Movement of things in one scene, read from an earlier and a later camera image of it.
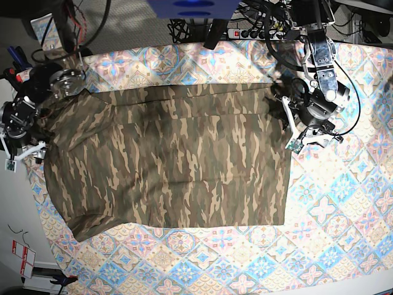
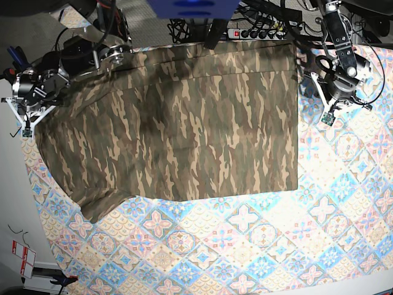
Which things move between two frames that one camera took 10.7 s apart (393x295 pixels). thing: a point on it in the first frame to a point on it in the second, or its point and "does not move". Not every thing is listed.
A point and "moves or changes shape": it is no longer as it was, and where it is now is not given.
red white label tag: x=27 y=255 does not move
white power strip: x=256 y=34 does not move
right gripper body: x=16 y=145 to x=33 y=107
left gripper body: x=314 y=116 to x=341 y=88
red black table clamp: x=11 y=74 does not move
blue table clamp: x=21 y=62 does not move
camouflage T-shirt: x=169 y=155 moves or changes shape
